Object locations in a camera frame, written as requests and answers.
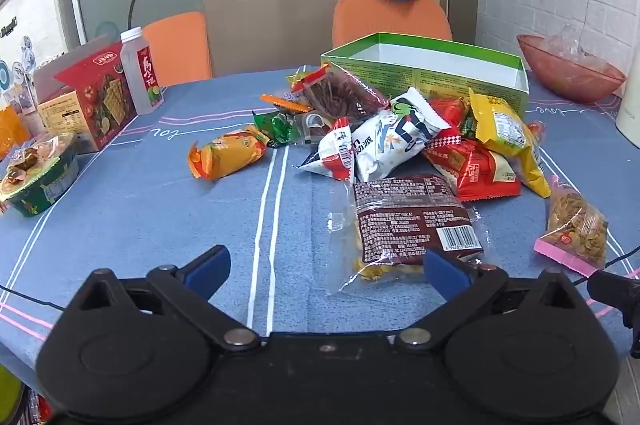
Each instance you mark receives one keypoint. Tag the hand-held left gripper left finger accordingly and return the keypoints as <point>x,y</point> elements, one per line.
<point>210,270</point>

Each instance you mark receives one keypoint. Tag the white blue printed snack packet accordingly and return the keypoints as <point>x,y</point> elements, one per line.
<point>395,135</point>

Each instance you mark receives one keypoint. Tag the pink edged clear snack packet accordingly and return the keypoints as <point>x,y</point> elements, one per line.
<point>575,220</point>

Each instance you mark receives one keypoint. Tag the dark red clear snack packet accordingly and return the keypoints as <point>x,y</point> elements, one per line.
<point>345,97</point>

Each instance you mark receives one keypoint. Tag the clear plastic wrap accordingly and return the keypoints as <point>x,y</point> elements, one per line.
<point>585,60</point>

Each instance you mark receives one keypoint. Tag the white container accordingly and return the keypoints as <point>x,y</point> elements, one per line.
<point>630,110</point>

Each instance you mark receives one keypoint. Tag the white red snack packet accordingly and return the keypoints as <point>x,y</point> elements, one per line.
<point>335,152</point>

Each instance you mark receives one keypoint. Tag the yellow red snack packet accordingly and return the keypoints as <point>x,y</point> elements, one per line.
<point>297,81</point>

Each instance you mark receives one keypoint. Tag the red cracker box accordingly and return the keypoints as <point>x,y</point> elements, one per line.
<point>100,100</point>

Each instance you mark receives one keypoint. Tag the green cardboard box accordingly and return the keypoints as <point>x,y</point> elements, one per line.
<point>450,80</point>

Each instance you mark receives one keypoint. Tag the brown label clear snack packet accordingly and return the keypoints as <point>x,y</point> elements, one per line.
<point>410,220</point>

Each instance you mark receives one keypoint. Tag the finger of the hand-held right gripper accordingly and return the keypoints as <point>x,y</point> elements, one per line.
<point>615,292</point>

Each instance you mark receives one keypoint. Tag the blue tablecloth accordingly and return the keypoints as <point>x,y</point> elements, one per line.
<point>150,215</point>

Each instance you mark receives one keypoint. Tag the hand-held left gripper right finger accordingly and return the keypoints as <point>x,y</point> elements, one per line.
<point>445,275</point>

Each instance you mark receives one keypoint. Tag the yellow snack packet white label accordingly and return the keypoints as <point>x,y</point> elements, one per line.
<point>505,135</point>

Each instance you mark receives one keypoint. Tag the orange chair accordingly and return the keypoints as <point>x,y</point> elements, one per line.
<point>390,17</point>
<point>180,50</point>

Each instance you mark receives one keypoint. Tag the pink plastic bowl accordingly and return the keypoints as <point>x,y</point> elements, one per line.
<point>560,80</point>

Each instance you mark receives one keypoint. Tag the cardboard sheet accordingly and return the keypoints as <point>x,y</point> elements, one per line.
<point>270,30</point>

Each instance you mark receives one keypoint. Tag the red checkered snack packet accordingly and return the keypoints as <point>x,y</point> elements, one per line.
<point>475,170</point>

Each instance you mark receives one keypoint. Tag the wall stickers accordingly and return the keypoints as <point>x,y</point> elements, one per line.
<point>22,55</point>

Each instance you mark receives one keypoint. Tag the orange packets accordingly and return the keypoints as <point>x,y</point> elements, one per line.
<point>10,130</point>

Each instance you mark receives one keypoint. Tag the green candy packet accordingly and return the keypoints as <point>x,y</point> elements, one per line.
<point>272,127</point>

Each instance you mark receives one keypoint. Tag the thin orange snack packet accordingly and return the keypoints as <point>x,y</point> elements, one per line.
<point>287,104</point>

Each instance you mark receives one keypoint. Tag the clear wrapped brown snack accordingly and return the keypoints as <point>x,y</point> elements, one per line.
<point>312,129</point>

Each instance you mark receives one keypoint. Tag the white drink bottle red label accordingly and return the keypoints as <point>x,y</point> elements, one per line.
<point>142,75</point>

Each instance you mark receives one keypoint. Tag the instant noodle bowl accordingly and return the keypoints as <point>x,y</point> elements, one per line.
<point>40,185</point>

